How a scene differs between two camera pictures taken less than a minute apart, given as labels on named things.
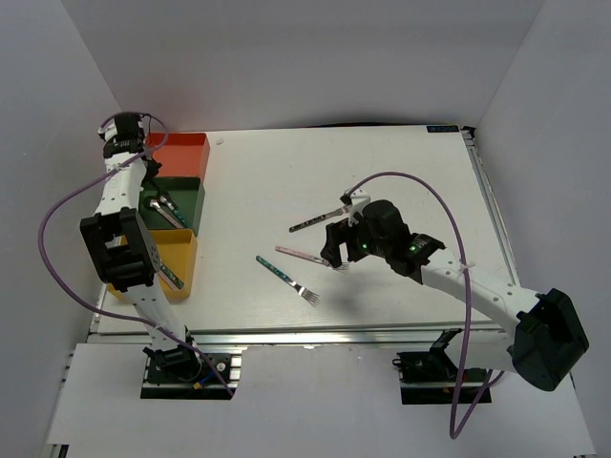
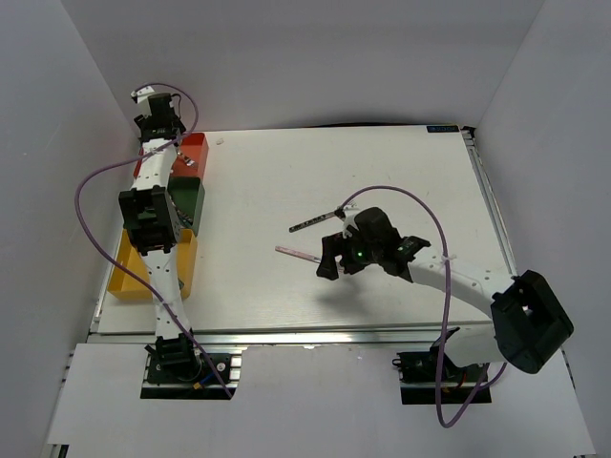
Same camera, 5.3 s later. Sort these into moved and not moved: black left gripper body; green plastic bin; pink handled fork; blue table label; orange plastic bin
Moved: black left gripper body
Not moved: blue table label; green plastic bin; pink handled fork; orange plastic bin
